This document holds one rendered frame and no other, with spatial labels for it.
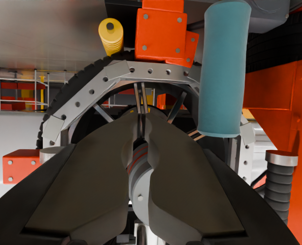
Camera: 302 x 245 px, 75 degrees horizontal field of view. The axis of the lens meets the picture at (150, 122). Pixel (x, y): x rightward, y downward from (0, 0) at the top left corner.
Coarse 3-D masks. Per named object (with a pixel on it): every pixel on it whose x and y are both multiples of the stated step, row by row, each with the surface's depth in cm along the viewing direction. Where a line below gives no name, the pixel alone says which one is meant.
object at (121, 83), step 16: (144, 96) 59; (176, 96) 77; (192, 96) 61; (144, 112) 59; (176, 112) 60; (192, 112) 79; (80, 128) 64; (208, 144) 74; (224, 144) 61; (224, 160) 62
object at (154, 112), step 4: (132, 108) 104; (136, 108) 104; (152, 108) 105; (156, 108) 106; (128, 112) 104; (152, 112) 105; (156, 112) 106; (160, 112) 106; (160, 116) 106; (164, 116) 106
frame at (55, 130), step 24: (120, 72) 47; (144, 72) 48; (168, 72) 53; (192, 72) 49; (96, 96) 47; (48, 120) 46; (72, 120) 47; (48, 144) 46; (240, 144) 53; (240, 168) 53
